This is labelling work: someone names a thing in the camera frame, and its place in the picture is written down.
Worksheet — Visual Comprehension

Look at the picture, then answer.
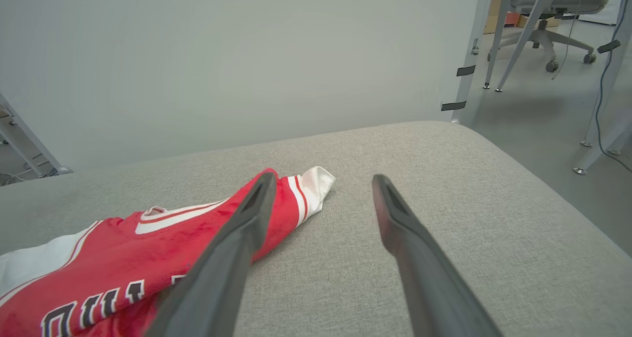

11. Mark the grey desk leg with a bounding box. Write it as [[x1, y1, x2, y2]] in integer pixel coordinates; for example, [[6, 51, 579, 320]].
[[483, 0, 515, 90], [573, 122, 632, 175], [580, 0, 632, 148], [495, 0, 564, 92]]

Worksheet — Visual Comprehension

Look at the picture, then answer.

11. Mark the grey partition leg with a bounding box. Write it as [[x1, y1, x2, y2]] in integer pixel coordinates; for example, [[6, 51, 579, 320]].
[[441, 0, 496, 125], [0, 92, 73, 175]]

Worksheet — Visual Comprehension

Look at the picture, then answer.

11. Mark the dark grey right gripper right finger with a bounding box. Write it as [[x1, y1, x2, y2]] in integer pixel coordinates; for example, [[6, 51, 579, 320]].
[[372, 174, 502, 337]]

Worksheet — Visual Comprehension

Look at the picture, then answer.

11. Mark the grey fabric sofa cushion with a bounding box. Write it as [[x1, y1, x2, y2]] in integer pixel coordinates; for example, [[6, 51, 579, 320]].
[[0, 121, 632, 337]]

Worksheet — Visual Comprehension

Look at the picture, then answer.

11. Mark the white partition panel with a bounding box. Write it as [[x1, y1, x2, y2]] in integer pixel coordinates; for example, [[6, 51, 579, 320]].
[[0, 0, 487, 174]]

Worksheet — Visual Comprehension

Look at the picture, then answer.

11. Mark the thin hanging dark cable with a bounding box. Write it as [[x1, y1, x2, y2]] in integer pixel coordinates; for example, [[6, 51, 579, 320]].
[[594, 0, 632, 174]]

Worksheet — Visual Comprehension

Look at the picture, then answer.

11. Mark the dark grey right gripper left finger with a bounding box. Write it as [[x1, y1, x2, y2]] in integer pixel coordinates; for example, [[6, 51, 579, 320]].
[[146, 173, 277, 337]]

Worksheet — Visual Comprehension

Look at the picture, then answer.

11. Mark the red white basketball jersey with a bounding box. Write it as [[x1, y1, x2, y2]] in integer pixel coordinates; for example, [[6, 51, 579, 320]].
[[0, 167, 337, 337]]

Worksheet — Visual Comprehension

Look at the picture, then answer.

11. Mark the brown cardboard box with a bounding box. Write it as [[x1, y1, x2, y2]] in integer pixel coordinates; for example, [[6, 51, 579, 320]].
[[483, 0, 561, 35]]

